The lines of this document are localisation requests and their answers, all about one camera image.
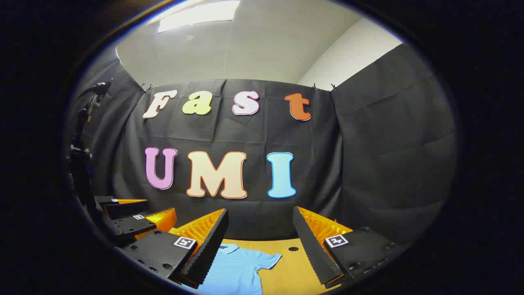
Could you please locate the black backdrop cloth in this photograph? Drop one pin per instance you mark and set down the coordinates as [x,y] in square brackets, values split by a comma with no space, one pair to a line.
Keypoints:
[368,164]

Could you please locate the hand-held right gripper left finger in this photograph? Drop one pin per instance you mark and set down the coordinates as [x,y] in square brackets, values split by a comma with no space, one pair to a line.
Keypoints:
[211,246]

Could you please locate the light blue T-shirt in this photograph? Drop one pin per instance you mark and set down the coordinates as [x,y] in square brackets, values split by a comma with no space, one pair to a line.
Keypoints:
[233,270]

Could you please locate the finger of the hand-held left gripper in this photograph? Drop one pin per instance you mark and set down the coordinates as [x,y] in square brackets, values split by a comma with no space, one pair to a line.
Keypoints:
[131,224]
[123,209]

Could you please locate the ceiling light panel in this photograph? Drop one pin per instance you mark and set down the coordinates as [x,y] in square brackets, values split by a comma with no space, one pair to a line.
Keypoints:
[196,14]

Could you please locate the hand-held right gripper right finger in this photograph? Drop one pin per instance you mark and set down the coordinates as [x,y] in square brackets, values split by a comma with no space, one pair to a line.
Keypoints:
[313,250]

